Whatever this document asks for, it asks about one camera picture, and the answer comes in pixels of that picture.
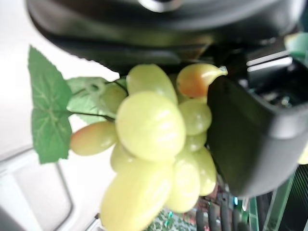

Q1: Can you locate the green plastic slatted basket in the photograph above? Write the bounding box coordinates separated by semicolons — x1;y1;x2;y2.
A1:
252;163;308;231

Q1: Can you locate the green grape bunch with leaves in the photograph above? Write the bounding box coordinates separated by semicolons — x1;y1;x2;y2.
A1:
27;45;229;231

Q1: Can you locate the white grey furniture frame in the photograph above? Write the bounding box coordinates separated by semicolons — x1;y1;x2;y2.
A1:
0;146;103;231

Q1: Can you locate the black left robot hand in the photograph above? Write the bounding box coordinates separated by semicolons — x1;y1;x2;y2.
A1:
25;0;308;197

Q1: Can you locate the dark slatted basket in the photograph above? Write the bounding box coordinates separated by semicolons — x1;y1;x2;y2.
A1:
193;190;252;231

